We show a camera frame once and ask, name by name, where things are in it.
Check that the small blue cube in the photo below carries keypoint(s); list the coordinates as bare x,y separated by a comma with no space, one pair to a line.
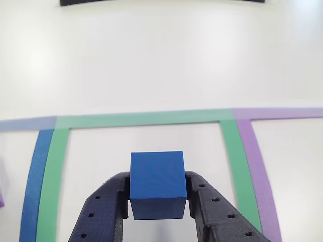
157,174

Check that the blue square frame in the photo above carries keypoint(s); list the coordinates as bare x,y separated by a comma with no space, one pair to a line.
35,176

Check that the black power strip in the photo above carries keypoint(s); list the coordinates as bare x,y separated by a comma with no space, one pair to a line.
151,2

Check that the purple square frame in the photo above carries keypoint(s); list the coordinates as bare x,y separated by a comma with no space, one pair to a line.
255,156

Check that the green square frame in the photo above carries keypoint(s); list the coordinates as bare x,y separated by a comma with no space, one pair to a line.
141,118

